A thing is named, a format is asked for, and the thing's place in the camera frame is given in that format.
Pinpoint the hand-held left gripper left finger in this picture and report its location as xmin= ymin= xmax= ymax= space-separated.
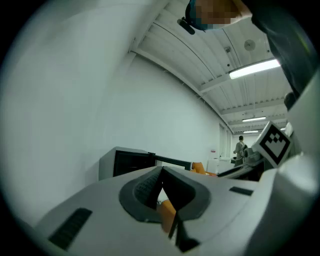
xmin=34 ymin=165 xmax=186 ymax=256

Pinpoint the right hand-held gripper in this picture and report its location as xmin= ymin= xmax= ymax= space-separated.
xmin=216 ymin=120 xmax=292 ymax=179

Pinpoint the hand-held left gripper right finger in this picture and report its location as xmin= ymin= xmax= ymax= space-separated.
xmin=161 ymin=165 xmax=264 ymax=253

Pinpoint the white cabinet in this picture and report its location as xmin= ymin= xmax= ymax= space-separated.
xmin=206 ymin=156 xmax=235 ymax=175

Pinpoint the orange seat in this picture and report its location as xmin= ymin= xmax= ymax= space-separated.
xmin=190 ymin=161 xmax=217 ymax=176

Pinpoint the orange plastic object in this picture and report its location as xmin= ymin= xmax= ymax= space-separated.
xmin=156 ymin=199 xmax=178 ymax=234

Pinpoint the round ceiling detector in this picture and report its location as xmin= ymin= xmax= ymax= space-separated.
xmin=243 ymin=39 xmax=257 ymax=51

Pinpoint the person's dark shirt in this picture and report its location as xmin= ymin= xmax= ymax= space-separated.
xmin=250 ymin=0 xmax=315 ymax=101

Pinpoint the person's head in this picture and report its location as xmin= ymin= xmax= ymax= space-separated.
xmin=185 ymin=0 xmax=253 ymax=32

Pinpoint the black head-worn camera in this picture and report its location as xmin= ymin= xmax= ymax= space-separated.
xmin=176 ymin=16 xmax=196 ymax=36

